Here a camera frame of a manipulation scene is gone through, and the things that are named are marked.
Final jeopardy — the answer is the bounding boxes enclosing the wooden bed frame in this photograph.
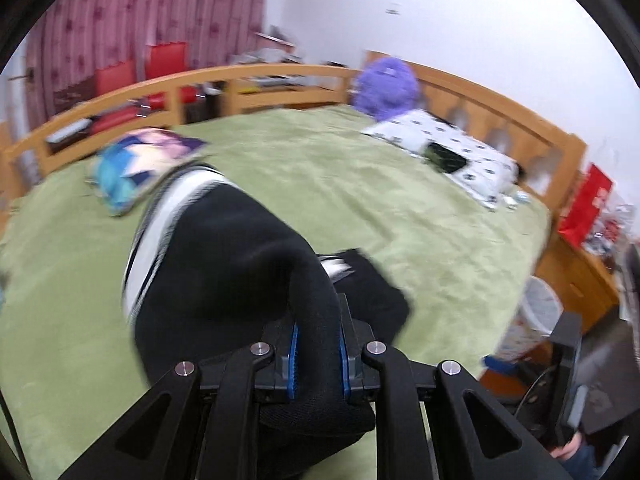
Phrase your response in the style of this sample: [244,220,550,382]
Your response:
[0,49,589,242]

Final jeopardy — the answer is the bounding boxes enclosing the pile of cardboard boxes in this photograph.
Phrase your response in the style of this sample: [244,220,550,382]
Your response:
[229,24,307,67]

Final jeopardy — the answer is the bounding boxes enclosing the person's right hand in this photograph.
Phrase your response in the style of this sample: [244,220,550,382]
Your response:
[553,433,584,465]

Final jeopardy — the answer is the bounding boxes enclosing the maroon patterned curtain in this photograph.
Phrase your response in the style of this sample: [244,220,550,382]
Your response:
[24,0,267,122]

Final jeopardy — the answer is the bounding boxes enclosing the green fleece blanket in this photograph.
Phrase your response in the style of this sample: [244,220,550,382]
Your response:
[0,104,552,480]

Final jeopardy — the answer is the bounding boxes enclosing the black phone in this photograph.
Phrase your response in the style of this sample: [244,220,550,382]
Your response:
[422,141,469,175]

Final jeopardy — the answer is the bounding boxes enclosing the white waste basket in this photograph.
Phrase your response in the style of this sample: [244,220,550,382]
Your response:
[499,275,564,362]

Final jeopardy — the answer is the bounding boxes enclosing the wooden nightstand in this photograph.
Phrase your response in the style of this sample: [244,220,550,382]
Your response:
[539,237,622,333]

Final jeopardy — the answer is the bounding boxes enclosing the red paper bag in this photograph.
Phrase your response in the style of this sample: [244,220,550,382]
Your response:
[557,162,614,249]

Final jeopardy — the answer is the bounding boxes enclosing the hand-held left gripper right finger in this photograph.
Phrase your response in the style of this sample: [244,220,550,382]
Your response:
[336,294,576,480]

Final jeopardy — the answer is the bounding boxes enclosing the white floral pillow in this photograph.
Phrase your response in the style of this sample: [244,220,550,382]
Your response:
[360,108,521,210]

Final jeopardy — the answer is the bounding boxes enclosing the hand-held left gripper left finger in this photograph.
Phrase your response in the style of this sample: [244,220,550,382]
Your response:
[57,317,301,480]

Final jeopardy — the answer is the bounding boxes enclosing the red chair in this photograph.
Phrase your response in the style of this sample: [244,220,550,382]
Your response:
[144,42,199,112]
[91,59,151,137]

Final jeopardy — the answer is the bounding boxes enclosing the black pants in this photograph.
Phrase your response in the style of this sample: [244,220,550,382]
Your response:
[121,162,413,480]

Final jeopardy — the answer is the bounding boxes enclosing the geometric patterned pillow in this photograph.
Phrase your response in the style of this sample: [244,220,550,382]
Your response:
[89,127,209,217]

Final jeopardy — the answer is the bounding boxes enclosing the purple plush toy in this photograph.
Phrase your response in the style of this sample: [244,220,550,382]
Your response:
[352,56,421,122]

